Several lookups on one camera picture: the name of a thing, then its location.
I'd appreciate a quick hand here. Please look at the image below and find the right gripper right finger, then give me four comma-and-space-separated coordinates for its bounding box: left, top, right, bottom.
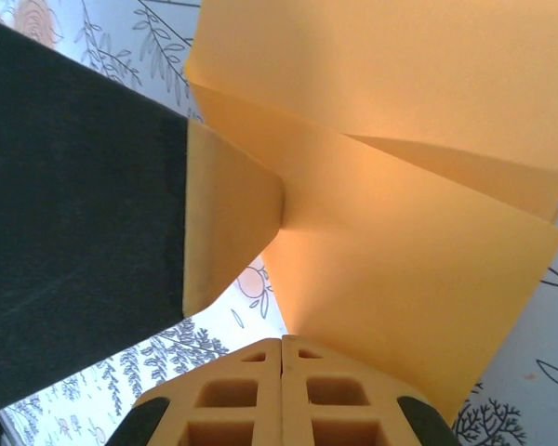
281, 334, 464, 446

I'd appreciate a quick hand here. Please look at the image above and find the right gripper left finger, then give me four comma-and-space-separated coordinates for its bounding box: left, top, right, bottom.
111, 337, 284, 446

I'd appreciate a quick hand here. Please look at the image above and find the orange square paper sheet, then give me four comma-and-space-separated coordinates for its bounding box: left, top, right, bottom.
183, 0, 558, 417

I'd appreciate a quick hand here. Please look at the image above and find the floral print tablecloth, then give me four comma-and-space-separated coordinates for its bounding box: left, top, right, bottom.
0, 0, 558, 446

